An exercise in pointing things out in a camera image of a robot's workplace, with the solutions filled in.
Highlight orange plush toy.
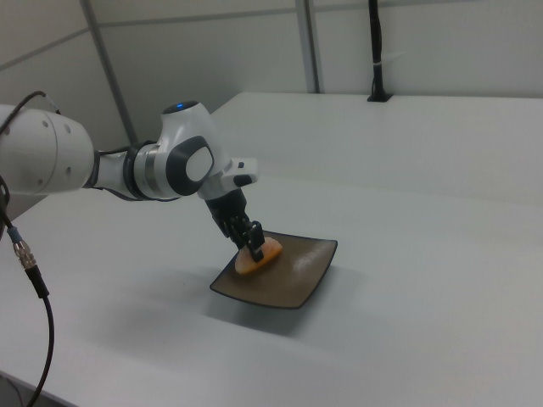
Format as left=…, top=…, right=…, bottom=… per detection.
left=235, top=237, right=283, bottom=276

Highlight black camera stand pole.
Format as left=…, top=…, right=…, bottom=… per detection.
left=367, top=0, right=394, bottom=103

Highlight brown square ceramic plate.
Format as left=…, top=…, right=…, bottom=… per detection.
left=209, top=230, right=339, bottom=310

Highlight black cable with metal connector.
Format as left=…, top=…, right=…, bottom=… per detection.
left=0, top=173, right=56, bottom=407

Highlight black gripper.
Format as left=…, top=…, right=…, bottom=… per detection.
left=205, top=189, right=265, bottom=261

